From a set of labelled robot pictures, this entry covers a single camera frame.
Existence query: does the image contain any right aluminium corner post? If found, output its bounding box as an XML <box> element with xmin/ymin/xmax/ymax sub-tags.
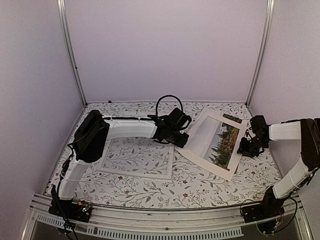
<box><xmin>245</xmin><ymin>0</ymin><xmax>276</xmax><ymax>108</ymax></box>

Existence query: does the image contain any white mat board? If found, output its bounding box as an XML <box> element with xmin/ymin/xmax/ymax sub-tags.
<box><xmin>177</xmin><ymin>107</ymin><xmax>248</xmax><ymax>181</ymax></box>

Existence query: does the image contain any black cable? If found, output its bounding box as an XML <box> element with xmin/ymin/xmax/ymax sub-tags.
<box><xmin>51</xmin><ymin>184</ymin><xmax>80</xmax><ymax>240</ymax></box>
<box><xmin>241</xmin><ymin>194</ymin><xmax>298</xmax><ymax>232</ymax></box>

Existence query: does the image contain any left aluminium corner post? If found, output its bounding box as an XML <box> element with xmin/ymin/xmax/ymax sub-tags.
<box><xmin>56</xmin><ymin>0</ymin><xmax>88</xmax><ymax>107</ymax></box>

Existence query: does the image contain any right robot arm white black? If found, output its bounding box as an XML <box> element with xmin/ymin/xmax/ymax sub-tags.
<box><xmin>237</xmin><ymin>115</ymin><xmax>320</xmax><ymax>218</ymax></box>

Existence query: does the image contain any aluminium corner post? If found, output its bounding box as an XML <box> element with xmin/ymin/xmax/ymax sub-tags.
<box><xmin>56</xmin><ymin>0</ymin><xmax>88</xmax><ymax>107</ymax></box>
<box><xmin>245</xmin><ymin>0</ymin><xmax>276</xmax><ymax>108</ymax></box>

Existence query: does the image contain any white picture frame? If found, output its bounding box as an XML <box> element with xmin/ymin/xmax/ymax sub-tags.
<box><xmin>93</xmin><ymin>112</ymin><xmax>175</xmax><ymax>180</ymax></box>

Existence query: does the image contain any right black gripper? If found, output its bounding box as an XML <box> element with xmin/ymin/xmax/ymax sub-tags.
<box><xmin>237</xmin><ymin>136</ymin><xmax>269</xmax><ymax>158</ymax></box>

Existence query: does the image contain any landscape photo print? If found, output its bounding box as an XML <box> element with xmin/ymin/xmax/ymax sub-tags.
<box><xmin>203</xmin><ymin>117</ymin><xmax>240</xmax><ymax>171</ymax></box>

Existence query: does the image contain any left black cable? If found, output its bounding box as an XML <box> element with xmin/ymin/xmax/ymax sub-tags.
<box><xmin>51</xmin><ymin>184</ymin><xmax>80</xmax><ymax>240</ymax></box>

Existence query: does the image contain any right black cable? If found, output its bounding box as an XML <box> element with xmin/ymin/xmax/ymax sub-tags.
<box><xmin>241</xmin><ymin>194</ymin><xmax>298</xmax><ymax>232</ymax></box>

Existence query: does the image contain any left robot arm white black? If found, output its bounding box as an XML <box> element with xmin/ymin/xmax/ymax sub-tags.
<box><xmin>51</xmin><ymin>108</ymin><xmax>192</xmax><ymax>217</ymax></box>

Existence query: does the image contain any floral patterned table mat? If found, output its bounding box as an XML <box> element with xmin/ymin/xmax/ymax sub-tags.
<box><xmin>44</xmin><ymin>100</ymin><xmax>282</xmax><ymax>210</ymax></box>

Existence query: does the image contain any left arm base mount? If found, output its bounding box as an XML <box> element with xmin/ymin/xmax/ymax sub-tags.
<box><xmin>48</xmin><ymin>198</ymin><xmax>92</xmax><ymax>223</ymax></box>

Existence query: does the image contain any front aluminium rail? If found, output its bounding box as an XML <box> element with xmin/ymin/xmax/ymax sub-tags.
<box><xmin>21</xmin><ymin>194</ymin><xmax>313</xmax><ymax>240</ymax></box>

